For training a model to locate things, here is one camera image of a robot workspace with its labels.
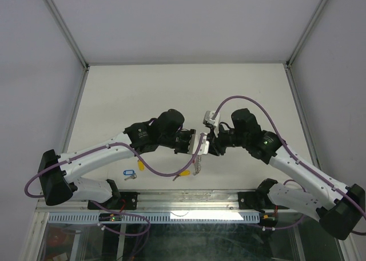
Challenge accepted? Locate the aluminium mounting rail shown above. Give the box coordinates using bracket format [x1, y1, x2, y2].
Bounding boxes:
[35, 188, 287, 215]

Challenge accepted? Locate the yellow tag key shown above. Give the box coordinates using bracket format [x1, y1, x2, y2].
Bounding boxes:
[137, 160, 145, 171]
[173, 169, 191, 181]

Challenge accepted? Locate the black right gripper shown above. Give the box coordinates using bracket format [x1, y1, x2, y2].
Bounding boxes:
[205, 122, 248, 157]

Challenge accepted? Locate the aluminium frame post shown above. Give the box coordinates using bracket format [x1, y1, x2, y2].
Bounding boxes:
[286, 0, 330, 68]
[43, 0, 89, 69]

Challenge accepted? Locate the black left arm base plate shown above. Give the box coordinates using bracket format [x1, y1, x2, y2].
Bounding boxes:
[100, 191, 139, 211]

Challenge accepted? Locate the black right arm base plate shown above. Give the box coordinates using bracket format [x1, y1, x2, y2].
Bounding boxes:
[237, 191, 274, 212]

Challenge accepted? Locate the left aluminium frame post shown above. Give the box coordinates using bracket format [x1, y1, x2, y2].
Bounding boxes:
[43, 0, 89, 69]

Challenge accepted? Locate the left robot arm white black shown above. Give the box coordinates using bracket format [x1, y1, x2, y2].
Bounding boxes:
[38, 109, 196, 209]

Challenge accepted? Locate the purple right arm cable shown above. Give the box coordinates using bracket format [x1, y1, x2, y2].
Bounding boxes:
[214, 94, 366, 235]

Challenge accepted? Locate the right aluminium frame post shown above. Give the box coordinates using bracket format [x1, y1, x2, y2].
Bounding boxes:
[286, 0, 330, 68]

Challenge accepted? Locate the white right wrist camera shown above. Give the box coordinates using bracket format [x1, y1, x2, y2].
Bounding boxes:
[203, 110, 221, 137]

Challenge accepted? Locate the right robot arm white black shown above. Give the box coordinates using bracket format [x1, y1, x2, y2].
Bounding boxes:
[203, 109, 365, 240]

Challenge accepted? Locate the white slotted cable duct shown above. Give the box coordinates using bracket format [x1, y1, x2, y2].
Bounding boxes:
[48, 210, 260, 224]

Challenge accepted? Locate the metal keyring holder red handle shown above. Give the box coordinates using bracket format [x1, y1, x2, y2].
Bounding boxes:
[193, 155, 202, 176]

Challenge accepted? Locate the blue tag key on table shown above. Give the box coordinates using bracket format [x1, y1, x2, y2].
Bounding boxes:
[123, 169, 137, 181]

